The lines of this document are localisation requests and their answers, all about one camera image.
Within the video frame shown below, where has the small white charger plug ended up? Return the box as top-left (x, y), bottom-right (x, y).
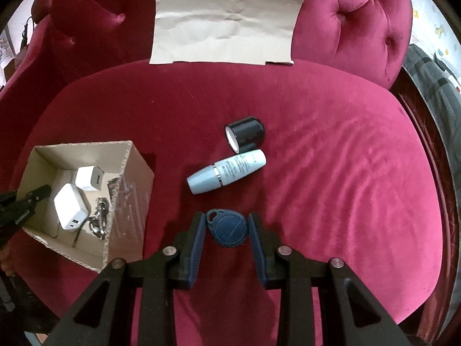
top-left (75, 166), bottom-right (103, 191)

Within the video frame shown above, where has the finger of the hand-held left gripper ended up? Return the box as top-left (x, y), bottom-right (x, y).
top-left (0, 184), bottom-right (52, 236)

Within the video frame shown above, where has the pale blue cosmetic bottle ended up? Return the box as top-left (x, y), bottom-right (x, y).
top-left (186, 149), bottom-right (267, 195)

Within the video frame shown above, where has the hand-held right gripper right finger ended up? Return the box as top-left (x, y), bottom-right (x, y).
top-left (248, 212), bottom-right (415, 346)

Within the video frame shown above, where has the white printed cloth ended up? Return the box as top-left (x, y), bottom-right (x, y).
top-left (403, 0), bottom-right (461, 91)

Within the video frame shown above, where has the cardboard box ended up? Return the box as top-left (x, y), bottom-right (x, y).
top-left (16, 140), bottom-right (155, 274)

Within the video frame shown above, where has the black glossy cap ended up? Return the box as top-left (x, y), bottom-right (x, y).
top-left (225, 115), bottom-right (266, 151)

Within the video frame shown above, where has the large white charger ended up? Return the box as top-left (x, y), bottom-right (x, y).
top-left (53, 183), bottom-right (90, 231)

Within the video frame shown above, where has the brass carabiner keychain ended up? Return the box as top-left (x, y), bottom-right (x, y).
top-left (86, 196), bottom-right (112, 240)

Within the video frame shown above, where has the grey blanket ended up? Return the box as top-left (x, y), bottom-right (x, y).
top-left (401, 43), bottom-right (461, 145)

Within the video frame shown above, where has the red velvet tufted chair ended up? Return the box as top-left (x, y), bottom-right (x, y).
top-left (0, 0), bottom-right (455, 346)

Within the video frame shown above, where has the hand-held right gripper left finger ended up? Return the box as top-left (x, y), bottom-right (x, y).
top-left (46, 212), bottom-right (207, 346)

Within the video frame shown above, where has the brown paper sheet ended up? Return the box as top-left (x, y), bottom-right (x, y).
top-left (149, 0), bottom-right (310, 66)

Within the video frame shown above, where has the blue key fob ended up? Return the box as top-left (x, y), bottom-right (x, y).
top-left (205, 208), bottom-right (249, 249)

